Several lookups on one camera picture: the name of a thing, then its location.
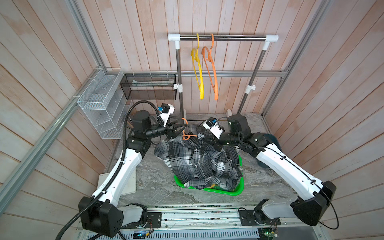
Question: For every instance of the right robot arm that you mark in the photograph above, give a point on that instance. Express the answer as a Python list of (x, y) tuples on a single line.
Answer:
[(313, 195)]

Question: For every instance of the grey plaid shirt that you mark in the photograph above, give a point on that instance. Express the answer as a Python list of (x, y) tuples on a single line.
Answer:
[(196, 157), (227, 182)]

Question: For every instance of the metal clothes rack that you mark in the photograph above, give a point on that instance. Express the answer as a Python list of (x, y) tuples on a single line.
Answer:
[(178, 38)]

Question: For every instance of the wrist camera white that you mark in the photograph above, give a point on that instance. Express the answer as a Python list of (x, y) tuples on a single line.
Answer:
[(212, 124), (165, 111)]

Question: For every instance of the yellow plastic hanger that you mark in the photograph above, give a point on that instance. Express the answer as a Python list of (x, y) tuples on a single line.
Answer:
[(198, 68)]

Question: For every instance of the black mesh wall basket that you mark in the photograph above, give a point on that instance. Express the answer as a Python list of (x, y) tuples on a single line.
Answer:
[(152, 87)]

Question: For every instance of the white wire mesh shelf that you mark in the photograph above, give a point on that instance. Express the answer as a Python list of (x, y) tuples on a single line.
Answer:
[(104, 103)]

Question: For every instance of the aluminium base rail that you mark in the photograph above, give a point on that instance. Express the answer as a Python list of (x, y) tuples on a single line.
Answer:
[(218, 222)]

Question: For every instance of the green plastic basket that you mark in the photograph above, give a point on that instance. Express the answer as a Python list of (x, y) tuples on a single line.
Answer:
[(237, 191)]

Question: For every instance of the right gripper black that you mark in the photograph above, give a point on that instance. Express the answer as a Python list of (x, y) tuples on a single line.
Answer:
[(216, 144)]

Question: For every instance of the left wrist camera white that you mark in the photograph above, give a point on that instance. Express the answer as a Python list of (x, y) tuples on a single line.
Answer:
[(165, 111)]

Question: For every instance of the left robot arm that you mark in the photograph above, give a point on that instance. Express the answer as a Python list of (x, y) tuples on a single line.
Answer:
[(100, 212)]

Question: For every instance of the dark teal tray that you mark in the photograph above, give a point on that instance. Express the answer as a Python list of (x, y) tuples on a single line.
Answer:
[(270, 139)]

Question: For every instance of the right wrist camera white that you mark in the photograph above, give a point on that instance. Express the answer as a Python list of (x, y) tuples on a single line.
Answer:
[(212, 124)]

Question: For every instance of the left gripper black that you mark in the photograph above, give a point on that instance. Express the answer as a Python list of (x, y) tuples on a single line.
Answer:
[(172, 133)]

